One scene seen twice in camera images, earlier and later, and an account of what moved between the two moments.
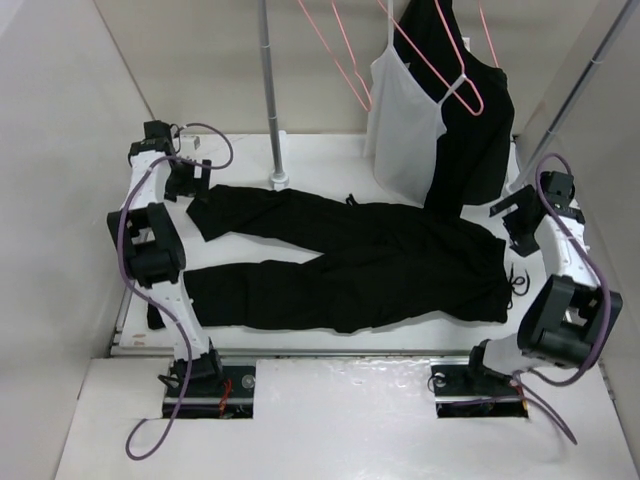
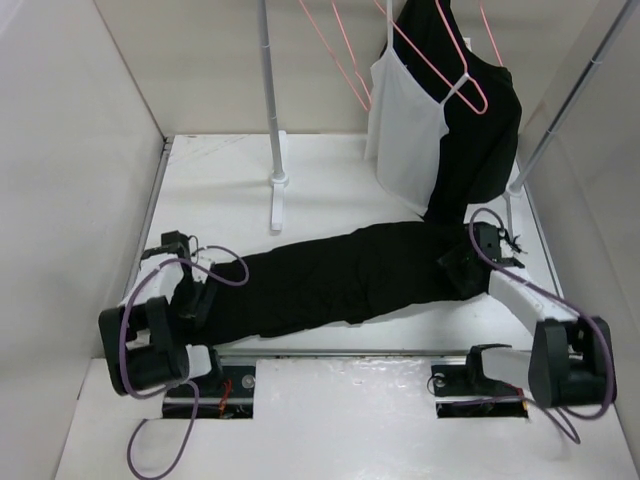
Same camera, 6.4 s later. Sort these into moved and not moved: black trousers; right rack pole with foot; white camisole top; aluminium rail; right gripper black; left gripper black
Moved: right gripper black; left gripper black; black trousers
Not moved: aluminium rail; white camisole top; right rack pole with foot
